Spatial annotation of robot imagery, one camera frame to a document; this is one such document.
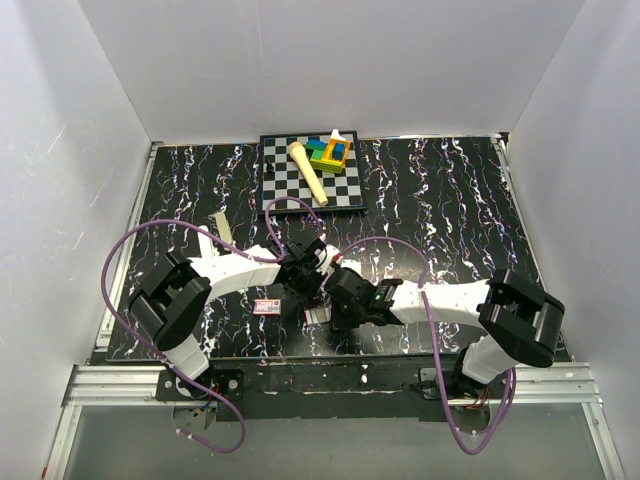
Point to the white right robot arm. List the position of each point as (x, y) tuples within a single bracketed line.
[(521, 321)]

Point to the red white staple box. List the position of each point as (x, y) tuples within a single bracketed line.
[(317, 316)]

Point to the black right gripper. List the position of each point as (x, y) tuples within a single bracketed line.
[(340, 321)]

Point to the aluminium rail frame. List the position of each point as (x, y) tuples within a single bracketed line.
[(128, 422)]

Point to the black mounting base plate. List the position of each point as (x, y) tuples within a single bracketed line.
[(352, 387)]

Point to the red white staple box sleeve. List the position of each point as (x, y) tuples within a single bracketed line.
[(267, 307)]

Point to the cream white stapler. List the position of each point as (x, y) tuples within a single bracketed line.
[(223, 227)]

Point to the yellow green toy block tray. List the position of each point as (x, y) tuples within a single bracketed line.
[(328, 156)]

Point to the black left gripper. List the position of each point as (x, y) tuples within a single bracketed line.
[(305, 298)]

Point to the cream wooden rolling pin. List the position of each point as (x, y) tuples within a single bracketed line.
[(298, 153)]

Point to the white chess piece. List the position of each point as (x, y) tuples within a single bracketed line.
[(335, 134)]

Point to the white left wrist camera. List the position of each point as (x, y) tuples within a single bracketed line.
[(325, 258)]

